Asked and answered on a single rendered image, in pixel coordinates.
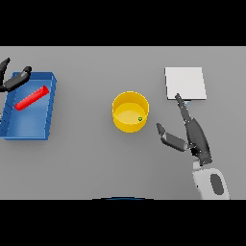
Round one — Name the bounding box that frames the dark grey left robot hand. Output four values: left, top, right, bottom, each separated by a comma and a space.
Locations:
0, 57, 33, 93

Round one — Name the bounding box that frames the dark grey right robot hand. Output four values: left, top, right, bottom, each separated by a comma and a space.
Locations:
156, 92, 213, 167

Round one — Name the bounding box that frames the red beaker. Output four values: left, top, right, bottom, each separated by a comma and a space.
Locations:
14, 85, 50, 111

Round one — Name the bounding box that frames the pale square measuring scale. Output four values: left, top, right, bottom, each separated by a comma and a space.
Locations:
164, 66, 208, 102

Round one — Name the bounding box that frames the yellow bowl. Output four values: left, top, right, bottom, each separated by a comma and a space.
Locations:
111, 90, 150, 134

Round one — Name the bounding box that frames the blue tray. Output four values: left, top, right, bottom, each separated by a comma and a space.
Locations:
0, 71, 58, 141

